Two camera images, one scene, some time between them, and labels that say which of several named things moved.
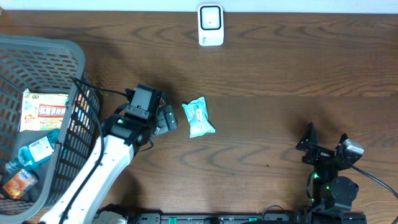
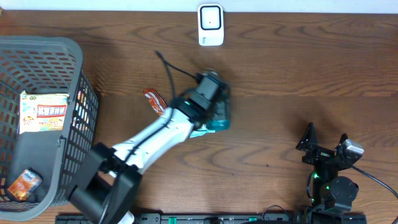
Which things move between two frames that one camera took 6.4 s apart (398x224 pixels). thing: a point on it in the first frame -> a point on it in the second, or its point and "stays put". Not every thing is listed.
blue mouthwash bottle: [32, 155] -> [221, 121]
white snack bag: [41, 111] stays put
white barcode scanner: [211, 24] stays put
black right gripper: [320, 153] stays put
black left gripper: [163, 121] -> [212, 111]
